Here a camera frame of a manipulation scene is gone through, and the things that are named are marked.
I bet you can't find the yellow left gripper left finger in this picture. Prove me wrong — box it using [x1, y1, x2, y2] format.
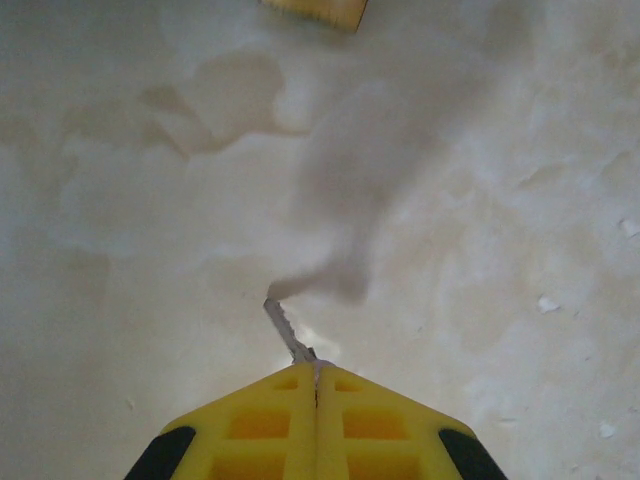
[122, 363, 318, 480]

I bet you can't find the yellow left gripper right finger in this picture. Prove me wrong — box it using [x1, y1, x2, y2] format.
[314, 363, 509, 480]

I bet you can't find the small silver key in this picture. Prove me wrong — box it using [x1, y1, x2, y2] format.
[262, 297, 319, 365]

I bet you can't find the light wooden piece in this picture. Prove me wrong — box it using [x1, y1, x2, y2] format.
[258, 0, 370, 34]

